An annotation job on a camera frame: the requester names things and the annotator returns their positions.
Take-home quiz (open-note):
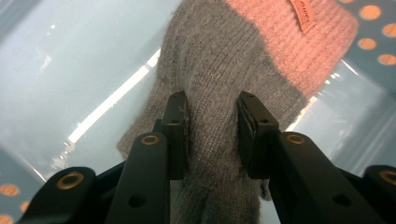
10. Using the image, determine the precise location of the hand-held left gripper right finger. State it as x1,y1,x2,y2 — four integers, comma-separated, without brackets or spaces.
237,90,388,224

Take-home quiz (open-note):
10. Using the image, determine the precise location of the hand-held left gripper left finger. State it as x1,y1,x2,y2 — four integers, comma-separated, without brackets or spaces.
104,90,191,224

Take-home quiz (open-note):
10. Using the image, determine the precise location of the grey knit glove pink cuff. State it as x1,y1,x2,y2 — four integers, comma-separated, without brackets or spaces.
116,0,361,224

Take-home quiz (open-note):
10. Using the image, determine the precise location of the light blue plastic basket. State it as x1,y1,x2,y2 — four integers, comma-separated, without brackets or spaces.
0,0,396,224

